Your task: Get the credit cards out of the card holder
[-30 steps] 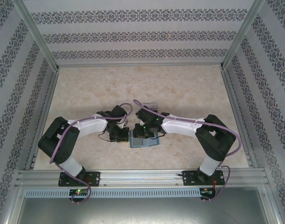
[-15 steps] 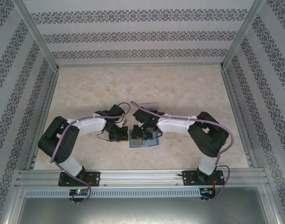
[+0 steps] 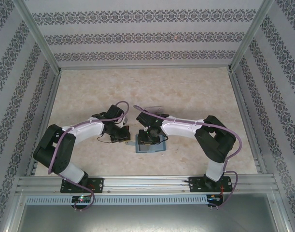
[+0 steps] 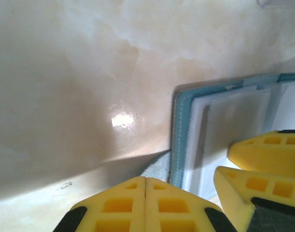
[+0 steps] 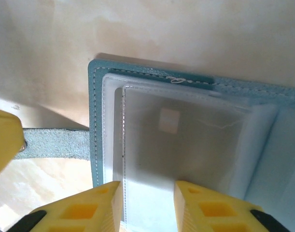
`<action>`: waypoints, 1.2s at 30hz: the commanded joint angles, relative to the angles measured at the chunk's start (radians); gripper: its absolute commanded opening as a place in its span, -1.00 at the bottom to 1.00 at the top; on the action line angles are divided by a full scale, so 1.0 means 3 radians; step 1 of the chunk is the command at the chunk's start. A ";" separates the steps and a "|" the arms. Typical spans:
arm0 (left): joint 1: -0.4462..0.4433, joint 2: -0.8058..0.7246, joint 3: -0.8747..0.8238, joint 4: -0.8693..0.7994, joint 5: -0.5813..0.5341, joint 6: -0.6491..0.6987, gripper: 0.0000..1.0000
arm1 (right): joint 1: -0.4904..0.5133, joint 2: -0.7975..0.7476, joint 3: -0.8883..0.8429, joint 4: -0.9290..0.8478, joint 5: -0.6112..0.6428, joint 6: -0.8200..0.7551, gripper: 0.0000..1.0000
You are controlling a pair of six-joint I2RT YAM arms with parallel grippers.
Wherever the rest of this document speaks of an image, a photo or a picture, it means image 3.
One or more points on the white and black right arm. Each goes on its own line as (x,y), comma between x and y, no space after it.
(181,126)

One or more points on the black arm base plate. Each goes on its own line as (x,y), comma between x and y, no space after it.
(195,184)
(96,184)

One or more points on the aluminium frame post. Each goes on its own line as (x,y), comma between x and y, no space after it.
(249,36)
(40,36)

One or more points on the teal leather card holder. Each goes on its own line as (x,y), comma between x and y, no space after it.
(161,147)

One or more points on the aluminium table side rail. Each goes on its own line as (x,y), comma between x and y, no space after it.
(242,108)
(46,120)

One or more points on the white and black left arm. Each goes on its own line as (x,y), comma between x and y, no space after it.
(89,130)

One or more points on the small circuit board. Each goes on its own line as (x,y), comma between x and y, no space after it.
(80,199)
(214,198)

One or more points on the clear acrylic card stand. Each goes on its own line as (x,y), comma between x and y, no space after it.
(149,112)

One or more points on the grey metal panel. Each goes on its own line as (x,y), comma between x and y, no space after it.
(147,220)

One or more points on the aluminium mounting rail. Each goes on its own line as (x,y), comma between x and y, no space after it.
(147,184)

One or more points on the white VIP blossom card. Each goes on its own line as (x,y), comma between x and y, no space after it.
(155,108)

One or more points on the aluminium rear frame bar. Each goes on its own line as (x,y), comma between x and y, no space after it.
(144,67)

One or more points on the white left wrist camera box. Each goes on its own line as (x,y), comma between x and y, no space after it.
(124,122)

